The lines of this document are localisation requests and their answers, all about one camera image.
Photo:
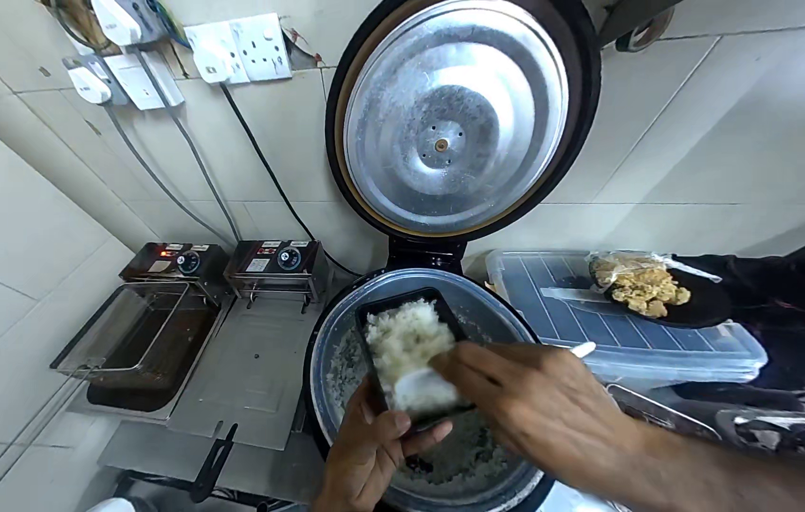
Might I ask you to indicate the person's left hand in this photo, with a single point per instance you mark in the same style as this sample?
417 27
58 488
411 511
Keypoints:
353 469

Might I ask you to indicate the person's right hand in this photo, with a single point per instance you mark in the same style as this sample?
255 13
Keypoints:
545 405

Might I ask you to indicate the person's left thumb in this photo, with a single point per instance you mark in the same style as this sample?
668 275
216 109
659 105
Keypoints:
388 427

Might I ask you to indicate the person's right fingers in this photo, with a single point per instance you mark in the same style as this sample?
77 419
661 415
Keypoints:
470 366

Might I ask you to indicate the person's left fingers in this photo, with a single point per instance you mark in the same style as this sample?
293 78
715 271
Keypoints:
429 437

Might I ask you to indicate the white plastic rice spoon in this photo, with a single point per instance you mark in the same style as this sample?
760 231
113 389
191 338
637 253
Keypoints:
417 390

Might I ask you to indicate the black rectangular food container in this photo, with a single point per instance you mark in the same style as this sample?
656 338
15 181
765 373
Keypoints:
368 334

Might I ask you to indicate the person's right forearm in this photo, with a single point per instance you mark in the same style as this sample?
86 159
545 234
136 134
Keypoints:
737 469

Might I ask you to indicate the leftover cooked rice layer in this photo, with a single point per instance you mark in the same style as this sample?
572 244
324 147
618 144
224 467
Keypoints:
445 466

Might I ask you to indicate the portion of white rice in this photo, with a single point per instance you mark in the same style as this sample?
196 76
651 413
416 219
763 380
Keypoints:
402 333

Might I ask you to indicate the plastic box with blue lid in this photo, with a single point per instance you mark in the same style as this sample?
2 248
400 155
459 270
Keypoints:
573 327

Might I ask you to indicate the round metal inner pot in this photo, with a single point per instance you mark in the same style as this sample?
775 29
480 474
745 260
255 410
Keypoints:
374 286

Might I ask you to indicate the flat metal fryer lid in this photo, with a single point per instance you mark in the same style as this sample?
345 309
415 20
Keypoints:
246 370

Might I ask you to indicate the clear plastic bag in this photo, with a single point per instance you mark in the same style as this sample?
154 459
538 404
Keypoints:
623 261

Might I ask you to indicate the golden fried food pieces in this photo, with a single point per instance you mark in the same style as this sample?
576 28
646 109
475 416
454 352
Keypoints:
648 291

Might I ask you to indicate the electric fryer with covered tank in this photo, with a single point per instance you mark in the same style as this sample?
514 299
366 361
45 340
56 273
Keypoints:
260 262

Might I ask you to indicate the steel counter shelf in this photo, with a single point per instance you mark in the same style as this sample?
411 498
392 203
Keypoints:
153 444

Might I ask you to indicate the black round plate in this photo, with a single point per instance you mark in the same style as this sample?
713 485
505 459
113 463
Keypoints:
712 302

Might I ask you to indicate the white round container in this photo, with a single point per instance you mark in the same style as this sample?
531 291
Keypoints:
112 505

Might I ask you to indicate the electric fryer with oil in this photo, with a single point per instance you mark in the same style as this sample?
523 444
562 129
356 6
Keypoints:
139 263

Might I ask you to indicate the large black rice cooker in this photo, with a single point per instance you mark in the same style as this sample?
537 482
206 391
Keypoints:
585 78

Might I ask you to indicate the clear plastic wrapped package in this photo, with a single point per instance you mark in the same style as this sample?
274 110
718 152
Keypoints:
786 430

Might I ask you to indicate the black fabric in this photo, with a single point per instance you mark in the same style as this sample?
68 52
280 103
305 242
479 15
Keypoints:
801 284

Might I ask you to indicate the brown tape roll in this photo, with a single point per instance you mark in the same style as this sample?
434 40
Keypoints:
648 34

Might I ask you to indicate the white plug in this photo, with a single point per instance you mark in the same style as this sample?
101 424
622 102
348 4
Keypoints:
115 21
92 84
215 65

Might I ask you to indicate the black metal stove frame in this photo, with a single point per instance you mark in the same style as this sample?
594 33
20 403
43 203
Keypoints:
161 482

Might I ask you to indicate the white double wall socket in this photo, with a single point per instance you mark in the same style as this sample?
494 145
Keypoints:
260 50

